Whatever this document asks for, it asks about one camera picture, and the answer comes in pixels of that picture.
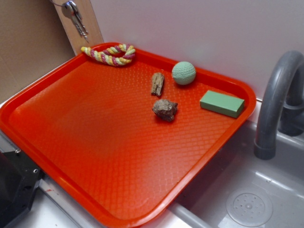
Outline brown rock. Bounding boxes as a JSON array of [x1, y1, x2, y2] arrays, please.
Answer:
[[152, 99, 178, 122]]

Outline silver keys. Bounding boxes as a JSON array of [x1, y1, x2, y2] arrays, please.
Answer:
[[50, 0, 89, 43]]

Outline brown cardboard panel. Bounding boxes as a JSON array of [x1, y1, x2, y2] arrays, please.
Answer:
[[0, 0, 75, 102]]

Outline small driftwood piece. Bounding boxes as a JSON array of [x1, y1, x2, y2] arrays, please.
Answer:
[[151, 72, 164, 97]]

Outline grey plastic sink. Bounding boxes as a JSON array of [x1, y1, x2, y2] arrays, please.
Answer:
[[170, 122, 304, 228]]

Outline green textured ball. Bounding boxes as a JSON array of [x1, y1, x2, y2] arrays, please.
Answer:
[[171, 61, 196, 86]]

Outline round sink drain cover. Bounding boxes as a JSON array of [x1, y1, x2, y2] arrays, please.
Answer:
[[226, 188, 273, 228]]

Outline grey curved faucet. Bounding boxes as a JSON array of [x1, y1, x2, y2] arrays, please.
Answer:
[[254, 50, 304, 160]]

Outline green rectangular block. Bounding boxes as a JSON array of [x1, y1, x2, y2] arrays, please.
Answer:
[[200, 90, 245, 118]]

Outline orange plastic tray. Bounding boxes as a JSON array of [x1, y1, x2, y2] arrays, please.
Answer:
[[0, 49, 256, 228]]

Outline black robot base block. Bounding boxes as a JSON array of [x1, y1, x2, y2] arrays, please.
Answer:
[[0, 149, 42, 228]]

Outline light wooden board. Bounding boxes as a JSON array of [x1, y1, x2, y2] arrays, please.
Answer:
[[50, 0, 104, 55]]

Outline braided colourful rope toy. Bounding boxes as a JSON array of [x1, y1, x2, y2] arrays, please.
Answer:
[[81, 44, 136, 67]]

